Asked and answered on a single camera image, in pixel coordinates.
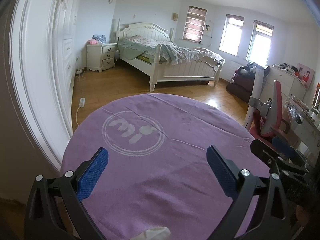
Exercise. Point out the white power strip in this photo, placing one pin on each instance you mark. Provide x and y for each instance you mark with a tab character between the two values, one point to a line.
82	102

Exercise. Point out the white wooden bed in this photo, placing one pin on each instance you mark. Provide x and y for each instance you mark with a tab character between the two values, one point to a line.
150	49

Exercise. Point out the red photo on dresser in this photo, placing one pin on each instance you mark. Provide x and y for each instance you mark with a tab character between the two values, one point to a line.
305	74

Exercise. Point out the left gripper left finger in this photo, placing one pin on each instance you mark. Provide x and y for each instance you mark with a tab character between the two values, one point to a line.
42	218

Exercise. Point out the white nightstand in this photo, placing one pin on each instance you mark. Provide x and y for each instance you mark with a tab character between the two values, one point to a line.
101	57

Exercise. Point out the white study desk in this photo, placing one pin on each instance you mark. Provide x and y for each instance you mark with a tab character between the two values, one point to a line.
303	125

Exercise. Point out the purple round tablecloth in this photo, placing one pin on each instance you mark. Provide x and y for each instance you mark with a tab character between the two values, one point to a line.
157	173

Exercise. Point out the dark clothes pile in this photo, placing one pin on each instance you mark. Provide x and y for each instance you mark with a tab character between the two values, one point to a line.
242	81

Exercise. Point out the red desk chair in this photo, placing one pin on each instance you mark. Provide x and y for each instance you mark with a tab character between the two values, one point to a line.
267	118

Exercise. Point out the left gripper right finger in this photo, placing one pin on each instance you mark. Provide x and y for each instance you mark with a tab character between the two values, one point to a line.
259	207

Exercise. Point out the white wardrobe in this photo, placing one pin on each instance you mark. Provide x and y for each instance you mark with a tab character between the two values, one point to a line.
42	63

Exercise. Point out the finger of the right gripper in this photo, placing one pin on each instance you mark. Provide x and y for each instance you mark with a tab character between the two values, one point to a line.
283	147

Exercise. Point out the white dresser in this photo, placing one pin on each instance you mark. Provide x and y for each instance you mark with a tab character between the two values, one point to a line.
289	86

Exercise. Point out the white crumpled tissue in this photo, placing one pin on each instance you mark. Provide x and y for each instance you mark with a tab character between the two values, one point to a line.
160	233

